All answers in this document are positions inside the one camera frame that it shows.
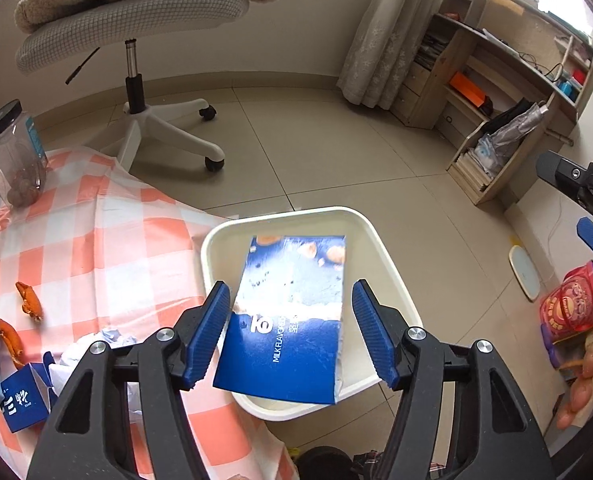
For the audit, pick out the red cartoon bag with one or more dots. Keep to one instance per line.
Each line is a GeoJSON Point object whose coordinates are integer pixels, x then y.
{"type": "Point", "coordinates": [566, 316]}

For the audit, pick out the red white checkered tablecloth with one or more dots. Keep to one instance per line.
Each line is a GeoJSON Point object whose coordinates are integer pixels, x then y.
{"type": "Point", "coordinates": [102, 249]}

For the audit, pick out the white trash bin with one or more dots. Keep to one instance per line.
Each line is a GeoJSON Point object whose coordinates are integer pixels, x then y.
{"type": "Point", "coordinates": [223, 257]}

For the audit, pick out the orange peel piece small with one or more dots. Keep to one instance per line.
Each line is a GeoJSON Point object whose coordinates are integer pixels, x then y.
{"type": "Point", "coordinates": [31, 305]}

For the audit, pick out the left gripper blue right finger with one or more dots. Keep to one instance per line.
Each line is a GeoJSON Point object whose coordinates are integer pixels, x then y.
{"type": "Point", "coordinates": [494, 434]}

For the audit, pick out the grey office chair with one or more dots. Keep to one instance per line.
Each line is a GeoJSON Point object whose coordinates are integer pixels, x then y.
{"type": "Point", "coordinates": [124, 22]}

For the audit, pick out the orange box on desk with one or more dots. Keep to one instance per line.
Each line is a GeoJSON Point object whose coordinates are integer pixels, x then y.
{"type": "Point", "coordinates": [471, 92]}

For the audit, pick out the white bathroom scale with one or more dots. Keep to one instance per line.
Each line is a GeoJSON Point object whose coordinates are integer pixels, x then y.
{"type": "Point", "coordinates": [525, 272]}

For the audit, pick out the clear jar with nuts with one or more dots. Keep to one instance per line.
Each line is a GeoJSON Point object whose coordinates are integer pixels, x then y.
{"type": "Point", "coordinates": [23, 161]}

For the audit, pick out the right lace curtain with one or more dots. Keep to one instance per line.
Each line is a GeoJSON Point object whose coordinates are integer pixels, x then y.
{"type": "Point", "coordinates": [383, 49]}

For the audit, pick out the wooden desk shelf unit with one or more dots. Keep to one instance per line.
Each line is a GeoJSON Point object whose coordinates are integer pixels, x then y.
{"type": "Point", "coordinates": [513, 50]}

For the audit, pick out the blue milk carton box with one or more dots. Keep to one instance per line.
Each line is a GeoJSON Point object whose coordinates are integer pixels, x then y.
{"type": "Point", "coordinates": [29, 395]}

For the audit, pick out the wooden magazine rack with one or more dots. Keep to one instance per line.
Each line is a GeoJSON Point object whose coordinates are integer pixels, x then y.
{"type": "Point", "coordinates": [490, 156]}

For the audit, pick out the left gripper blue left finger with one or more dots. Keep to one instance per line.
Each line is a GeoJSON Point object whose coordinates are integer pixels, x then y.
{"type": "Point", "coordinates": [87, 435]}

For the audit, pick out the blue biscuit wrapper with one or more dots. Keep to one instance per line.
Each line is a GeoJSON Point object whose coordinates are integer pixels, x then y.
{"type": "Point", "coordinates": [284, 335]}

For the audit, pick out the white paper ball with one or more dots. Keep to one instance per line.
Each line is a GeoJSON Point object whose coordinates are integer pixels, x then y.
{"type": "Point", "coordinates": [97, 348]}

